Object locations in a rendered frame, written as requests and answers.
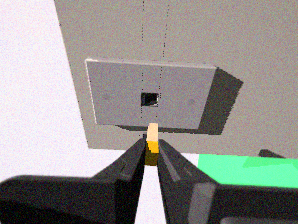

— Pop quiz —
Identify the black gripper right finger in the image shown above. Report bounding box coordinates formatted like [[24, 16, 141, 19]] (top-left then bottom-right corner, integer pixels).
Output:
[[157, 139, 298, 224]]

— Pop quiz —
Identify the grey panel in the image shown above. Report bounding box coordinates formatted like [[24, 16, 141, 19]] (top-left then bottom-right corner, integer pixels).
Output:
[[53, 0, 298, 160]]

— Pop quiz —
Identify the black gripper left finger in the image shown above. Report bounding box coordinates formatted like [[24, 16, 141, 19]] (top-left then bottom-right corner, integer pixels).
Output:
[[0, 138, 146, 224]]

